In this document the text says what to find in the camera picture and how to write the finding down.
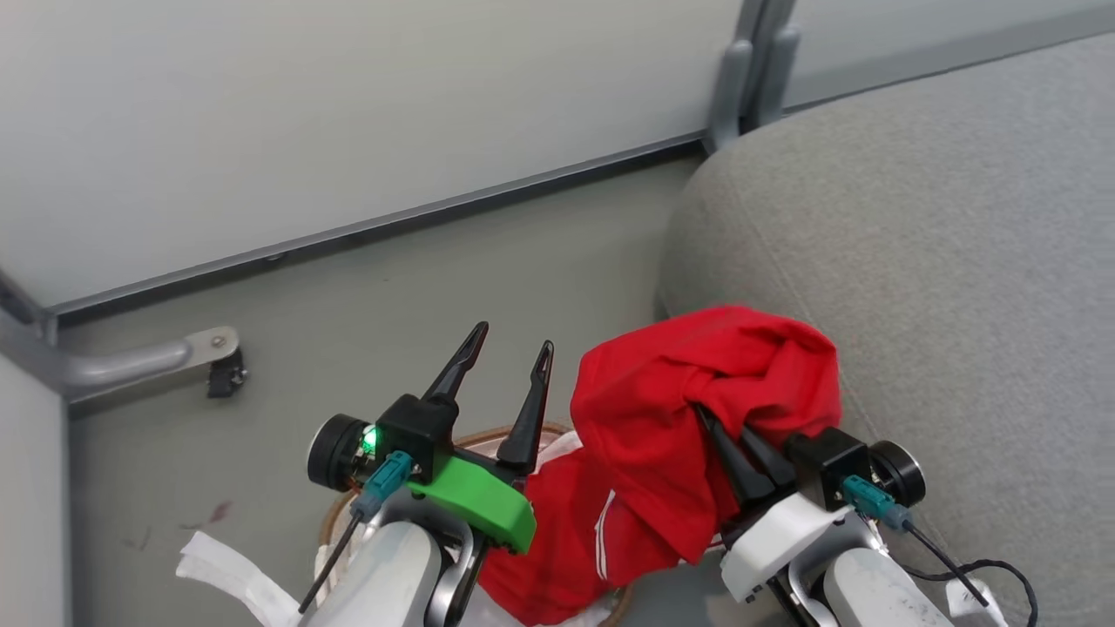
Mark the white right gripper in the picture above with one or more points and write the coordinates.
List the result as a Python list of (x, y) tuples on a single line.
[(775, 540)]

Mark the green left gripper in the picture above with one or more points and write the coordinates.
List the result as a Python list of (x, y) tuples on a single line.
[(479, 505)]

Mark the red garment white stripes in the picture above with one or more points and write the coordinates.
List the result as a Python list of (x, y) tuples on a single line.
[(662, 409)]

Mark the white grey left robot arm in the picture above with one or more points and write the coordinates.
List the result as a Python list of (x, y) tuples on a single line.
[(392, 575)]

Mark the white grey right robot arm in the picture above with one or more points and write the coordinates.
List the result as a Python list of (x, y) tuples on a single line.
[(871, 592)]

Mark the round brown laundry basket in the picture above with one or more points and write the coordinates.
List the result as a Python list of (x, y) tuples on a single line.
[(488, 433)]

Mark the black caster wheel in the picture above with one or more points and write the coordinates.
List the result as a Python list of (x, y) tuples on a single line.
[(225, 376)]

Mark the grey fabric sofa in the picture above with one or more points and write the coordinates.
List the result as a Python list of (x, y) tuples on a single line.
[(941, 261)]

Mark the grey metal partition foot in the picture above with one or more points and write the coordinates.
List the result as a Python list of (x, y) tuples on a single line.
[(131, 364)]

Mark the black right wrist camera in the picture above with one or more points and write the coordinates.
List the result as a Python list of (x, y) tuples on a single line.
[(823, 461)]

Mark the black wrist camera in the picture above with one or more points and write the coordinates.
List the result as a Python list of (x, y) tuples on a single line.
[(418, 431), (823, 461)]

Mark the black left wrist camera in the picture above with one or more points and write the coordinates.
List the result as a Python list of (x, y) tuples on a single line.
[(418, 431)]

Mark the dark grey partition base rail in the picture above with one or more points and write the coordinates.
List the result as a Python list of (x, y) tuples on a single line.
[(949, 57), (392, 222)]

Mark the grey partition post bracket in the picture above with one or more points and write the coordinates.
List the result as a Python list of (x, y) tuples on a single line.
[(753, 70)]

